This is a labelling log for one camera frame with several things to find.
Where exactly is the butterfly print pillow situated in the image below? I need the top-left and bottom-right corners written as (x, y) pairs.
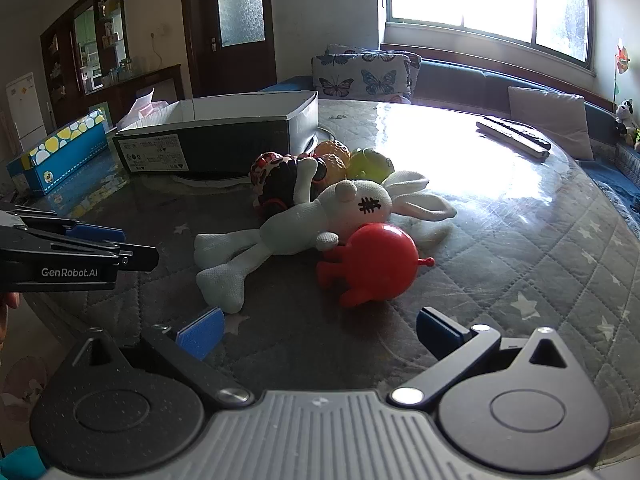
top-left (311, 54), bottom-right (416, 103)
top-left (325, 44), bottom-right (423, 96)

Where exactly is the light grey remote control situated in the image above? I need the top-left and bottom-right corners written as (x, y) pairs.
top-left (476, 120), bottom-right (548, 162)

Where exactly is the person's left hand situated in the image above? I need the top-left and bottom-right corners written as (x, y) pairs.
top-left (0, 290), bottom-right (22, 356)

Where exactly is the dark wooden door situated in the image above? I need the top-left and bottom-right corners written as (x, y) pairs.
top-left (180, 0), bottom-right (277, 98)

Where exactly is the orange peanut-shaped toy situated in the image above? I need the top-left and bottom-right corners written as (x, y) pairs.
top-left (312, 140), bottom-right (352, 183)

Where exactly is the blue box with yellow spots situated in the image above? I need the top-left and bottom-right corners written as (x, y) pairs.
top-left (6, 110), bottom-right (108, 196)

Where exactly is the red round rubber toy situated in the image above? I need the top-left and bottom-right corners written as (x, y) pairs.
top-left (316, 222), bottom-right (436, 309)

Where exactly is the white plush rabbit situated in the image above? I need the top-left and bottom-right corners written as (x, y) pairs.
top-left (194, 170), bottom-right (458, 315)

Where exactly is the white refrigerator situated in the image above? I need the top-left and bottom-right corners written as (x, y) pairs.
top-left (6, 72), bottom-right (48, 153)

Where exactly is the white plastic bag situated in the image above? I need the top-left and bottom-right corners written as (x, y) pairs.
top-left (116, 87), bottom-right (176, 128)

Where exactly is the teal cloth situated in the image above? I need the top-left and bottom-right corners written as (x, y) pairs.
top-left (0, 447), bottom-right (46, 480)

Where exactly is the black and red spotted toy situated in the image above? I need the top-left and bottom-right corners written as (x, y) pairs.
top-left (249, 151), bottom-right (328, 216)

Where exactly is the black and white cow plush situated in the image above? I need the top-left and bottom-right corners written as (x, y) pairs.
top-left (614, 99), bottom-right (640, 136)

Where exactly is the colourful pinwheel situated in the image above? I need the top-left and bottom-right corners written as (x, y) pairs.
top-left (611, 40), bottom-right (630, 106)

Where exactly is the dark wooden shelf cabinet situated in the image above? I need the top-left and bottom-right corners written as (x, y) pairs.
top-left (40, 0), bottom-right (183, 122)

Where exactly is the black remote control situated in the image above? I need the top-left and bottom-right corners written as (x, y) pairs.
top-left (482, 115), bottom-right (552, 151)

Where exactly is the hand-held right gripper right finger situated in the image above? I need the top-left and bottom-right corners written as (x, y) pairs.
top-left (390, 306), bottom-right (576, 407)

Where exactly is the grey cardboard box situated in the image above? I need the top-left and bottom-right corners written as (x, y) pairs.
top-left (111, 91), bottom-right (319, 181)

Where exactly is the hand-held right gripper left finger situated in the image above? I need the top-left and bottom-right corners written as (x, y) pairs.
top-left (60, 306), bottom-right (256, 408)

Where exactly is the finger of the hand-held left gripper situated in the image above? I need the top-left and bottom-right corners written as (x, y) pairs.
top-left (15, 210), bottom-right (127, 244)
top-left (30, 232), bottom-right (160, 272)

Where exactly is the green round rubber toy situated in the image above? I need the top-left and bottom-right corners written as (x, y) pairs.
top-left (347, 147), bottom-right (396, 184)

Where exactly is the grey plain pillow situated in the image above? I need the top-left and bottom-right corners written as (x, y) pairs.
top-left (507, 86), bottom-right (595, 161)

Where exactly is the grey quilted desktop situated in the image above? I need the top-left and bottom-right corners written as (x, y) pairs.
top-left (0, 95), bottom-right (640, 466)

